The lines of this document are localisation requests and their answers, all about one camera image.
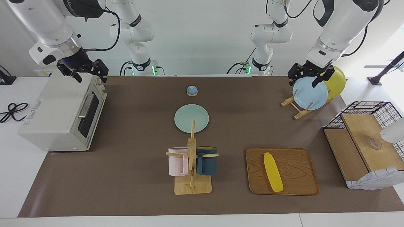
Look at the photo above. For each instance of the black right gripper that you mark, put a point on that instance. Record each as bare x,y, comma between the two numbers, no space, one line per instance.
79,61

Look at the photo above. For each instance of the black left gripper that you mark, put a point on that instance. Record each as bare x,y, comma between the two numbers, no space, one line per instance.
315,67

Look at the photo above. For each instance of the toaster oven glass door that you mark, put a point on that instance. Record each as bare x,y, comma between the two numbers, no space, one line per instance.
94,108

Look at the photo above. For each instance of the yellow corn cob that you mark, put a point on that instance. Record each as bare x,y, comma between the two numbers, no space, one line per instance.
273,171

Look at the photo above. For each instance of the mint green plate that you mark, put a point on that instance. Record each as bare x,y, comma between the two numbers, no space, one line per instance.
186,115

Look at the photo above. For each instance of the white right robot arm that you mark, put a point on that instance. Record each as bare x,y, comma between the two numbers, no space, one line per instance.
47,25

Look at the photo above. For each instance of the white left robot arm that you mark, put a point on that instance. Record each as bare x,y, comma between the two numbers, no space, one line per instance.
341,28

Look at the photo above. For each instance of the white toaster oven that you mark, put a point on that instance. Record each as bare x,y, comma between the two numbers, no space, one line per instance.
53,107

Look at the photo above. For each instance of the light blue plate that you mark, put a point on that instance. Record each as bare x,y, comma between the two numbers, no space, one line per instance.
307,94

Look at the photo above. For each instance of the yellow plate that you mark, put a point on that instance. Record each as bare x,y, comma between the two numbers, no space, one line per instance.
336,83

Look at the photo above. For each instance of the wooden plate rack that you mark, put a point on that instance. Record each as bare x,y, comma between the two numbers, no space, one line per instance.
301,114

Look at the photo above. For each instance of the black angled stand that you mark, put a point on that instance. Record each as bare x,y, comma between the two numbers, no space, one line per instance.
375,80

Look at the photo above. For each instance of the black desk clamp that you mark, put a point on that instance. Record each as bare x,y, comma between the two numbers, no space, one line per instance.
6,79

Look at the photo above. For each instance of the small clear glass object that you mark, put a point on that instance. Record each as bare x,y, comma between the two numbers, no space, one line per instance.
375,143

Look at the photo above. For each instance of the brown wooden tray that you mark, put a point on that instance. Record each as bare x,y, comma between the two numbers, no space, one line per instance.
293,170

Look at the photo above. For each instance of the white rounded object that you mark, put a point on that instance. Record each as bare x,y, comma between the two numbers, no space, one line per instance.
394,132

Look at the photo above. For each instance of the brown table mat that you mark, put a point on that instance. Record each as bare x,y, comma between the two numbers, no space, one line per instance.
126,176

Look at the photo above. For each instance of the white checkered cloth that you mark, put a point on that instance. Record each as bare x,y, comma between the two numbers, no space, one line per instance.
378,179

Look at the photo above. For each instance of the pink mug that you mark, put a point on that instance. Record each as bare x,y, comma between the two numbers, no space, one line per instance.
176,162

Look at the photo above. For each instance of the dark blue mug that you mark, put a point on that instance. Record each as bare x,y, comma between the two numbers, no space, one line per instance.
208,164

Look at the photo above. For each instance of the wooden mug rack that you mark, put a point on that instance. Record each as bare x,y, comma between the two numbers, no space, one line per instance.
202,186

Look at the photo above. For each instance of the white wall box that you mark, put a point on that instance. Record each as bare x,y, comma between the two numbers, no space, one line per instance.
41,73

